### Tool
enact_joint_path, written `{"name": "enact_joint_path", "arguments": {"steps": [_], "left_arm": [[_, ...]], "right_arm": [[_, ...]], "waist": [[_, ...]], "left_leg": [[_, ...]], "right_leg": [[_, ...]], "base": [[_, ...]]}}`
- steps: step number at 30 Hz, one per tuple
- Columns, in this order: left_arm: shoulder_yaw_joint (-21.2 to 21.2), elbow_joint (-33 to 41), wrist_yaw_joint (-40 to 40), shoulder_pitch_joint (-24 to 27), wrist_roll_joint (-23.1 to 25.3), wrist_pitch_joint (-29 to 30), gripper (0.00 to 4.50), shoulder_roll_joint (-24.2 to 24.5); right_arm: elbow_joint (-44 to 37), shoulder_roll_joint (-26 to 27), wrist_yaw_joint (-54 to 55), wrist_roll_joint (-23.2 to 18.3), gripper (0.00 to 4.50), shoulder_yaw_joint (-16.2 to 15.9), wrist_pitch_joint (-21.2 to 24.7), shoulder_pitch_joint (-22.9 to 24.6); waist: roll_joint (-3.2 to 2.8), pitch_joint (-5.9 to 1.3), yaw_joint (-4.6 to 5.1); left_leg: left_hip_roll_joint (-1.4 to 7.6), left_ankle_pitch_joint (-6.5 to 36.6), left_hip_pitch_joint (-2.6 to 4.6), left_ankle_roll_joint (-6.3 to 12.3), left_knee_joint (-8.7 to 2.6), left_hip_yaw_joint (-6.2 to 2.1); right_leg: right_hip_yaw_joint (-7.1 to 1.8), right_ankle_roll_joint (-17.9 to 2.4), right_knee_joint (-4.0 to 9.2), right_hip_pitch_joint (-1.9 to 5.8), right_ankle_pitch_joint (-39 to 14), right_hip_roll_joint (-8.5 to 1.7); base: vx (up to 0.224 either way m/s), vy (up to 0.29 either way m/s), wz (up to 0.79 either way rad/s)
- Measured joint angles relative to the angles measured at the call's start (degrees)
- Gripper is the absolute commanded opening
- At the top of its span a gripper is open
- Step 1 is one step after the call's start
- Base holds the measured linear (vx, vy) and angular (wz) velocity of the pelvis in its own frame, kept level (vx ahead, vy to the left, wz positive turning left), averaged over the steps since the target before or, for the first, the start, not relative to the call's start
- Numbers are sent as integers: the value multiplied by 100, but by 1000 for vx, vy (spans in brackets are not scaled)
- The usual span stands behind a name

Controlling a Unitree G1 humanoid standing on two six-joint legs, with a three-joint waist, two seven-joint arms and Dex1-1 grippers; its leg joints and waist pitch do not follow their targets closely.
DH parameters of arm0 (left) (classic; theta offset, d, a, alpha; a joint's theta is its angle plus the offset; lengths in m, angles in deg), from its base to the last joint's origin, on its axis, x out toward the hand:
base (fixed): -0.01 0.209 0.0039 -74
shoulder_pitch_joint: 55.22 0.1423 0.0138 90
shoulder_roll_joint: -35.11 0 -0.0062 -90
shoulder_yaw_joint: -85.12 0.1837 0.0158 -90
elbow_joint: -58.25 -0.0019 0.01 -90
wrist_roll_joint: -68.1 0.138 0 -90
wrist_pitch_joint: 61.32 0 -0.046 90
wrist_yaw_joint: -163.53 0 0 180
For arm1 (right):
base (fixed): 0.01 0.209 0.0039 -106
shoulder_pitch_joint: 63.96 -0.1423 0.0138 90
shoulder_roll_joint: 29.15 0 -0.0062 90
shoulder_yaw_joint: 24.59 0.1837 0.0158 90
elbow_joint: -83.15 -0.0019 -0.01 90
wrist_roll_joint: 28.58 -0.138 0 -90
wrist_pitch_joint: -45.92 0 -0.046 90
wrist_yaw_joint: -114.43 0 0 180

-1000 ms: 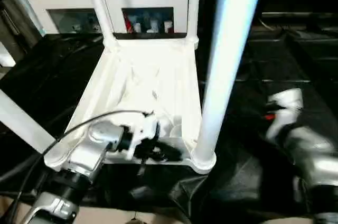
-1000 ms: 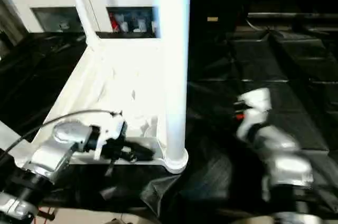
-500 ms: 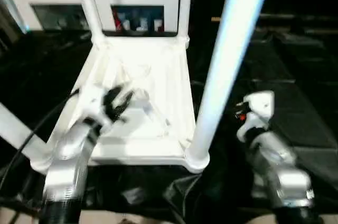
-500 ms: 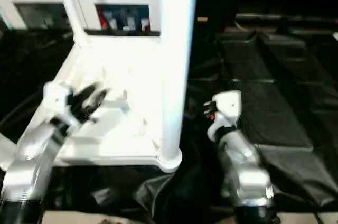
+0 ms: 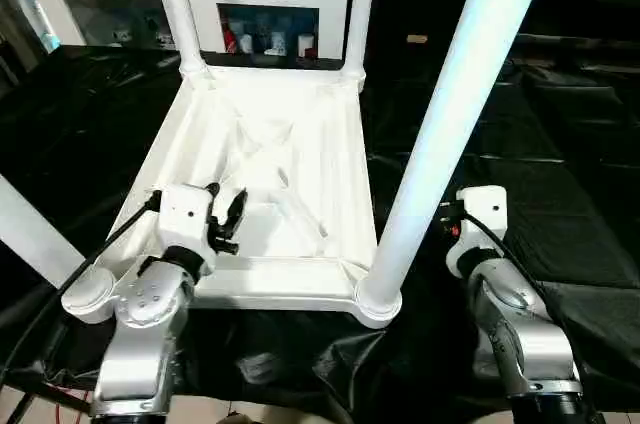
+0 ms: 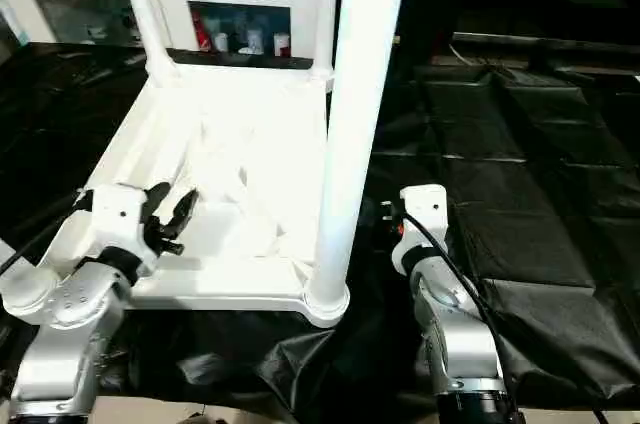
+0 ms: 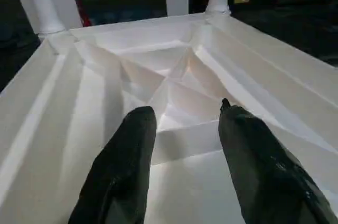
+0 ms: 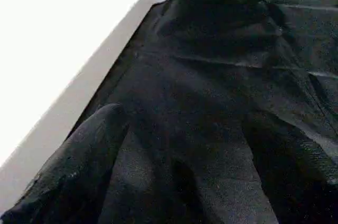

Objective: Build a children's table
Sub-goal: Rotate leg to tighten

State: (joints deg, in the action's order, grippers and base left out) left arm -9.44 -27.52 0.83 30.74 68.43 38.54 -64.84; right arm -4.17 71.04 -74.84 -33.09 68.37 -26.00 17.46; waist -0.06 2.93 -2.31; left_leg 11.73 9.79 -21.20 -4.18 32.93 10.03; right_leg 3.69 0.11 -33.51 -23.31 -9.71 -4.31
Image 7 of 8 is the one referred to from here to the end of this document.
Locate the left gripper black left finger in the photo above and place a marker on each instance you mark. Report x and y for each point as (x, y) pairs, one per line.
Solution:
(118, 176)

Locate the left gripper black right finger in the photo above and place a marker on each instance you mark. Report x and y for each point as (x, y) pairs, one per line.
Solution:
(264, 171)

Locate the white plastic table top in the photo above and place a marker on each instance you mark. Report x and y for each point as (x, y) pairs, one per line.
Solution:
(79, 89)

